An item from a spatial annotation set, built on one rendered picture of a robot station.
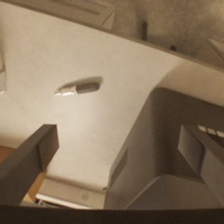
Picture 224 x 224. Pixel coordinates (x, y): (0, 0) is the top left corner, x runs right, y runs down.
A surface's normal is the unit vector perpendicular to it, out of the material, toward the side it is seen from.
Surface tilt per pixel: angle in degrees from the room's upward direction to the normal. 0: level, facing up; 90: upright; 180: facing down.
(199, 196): 51
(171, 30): 0
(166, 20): 0
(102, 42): 0
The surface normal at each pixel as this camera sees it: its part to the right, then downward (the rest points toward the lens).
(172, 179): 0.11, -0.13
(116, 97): -0.15, 0.65
